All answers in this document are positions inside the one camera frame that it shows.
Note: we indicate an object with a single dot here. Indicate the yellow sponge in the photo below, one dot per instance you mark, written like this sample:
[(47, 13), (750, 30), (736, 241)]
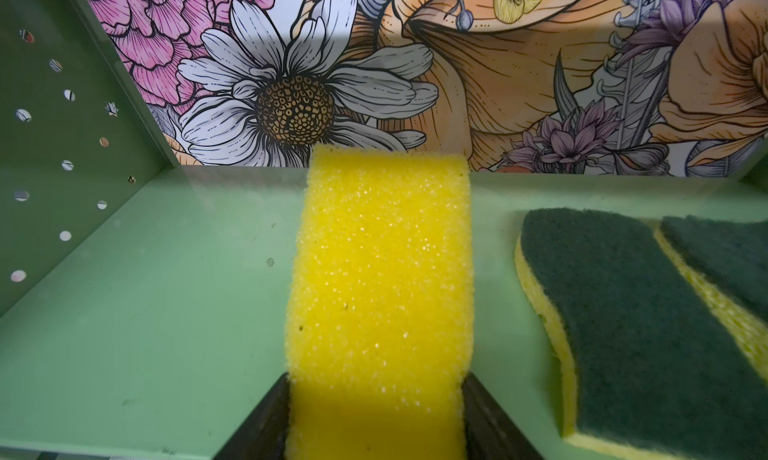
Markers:
[(379, 322)]

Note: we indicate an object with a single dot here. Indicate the dark green scouring sponge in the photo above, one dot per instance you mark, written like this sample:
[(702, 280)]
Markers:
[(649, 369), (726, 264)]

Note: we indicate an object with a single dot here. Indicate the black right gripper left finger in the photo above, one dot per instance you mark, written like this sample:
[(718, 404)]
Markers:
[(263, 434)]

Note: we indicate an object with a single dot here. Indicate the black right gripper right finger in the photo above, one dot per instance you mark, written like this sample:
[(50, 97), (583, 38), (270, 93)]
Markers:
[(490, 432)]

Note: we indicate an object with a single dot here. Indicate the green metal shelf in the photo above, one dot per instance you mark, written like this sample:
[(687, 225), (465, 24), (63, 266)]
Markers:
[(154, 155)]

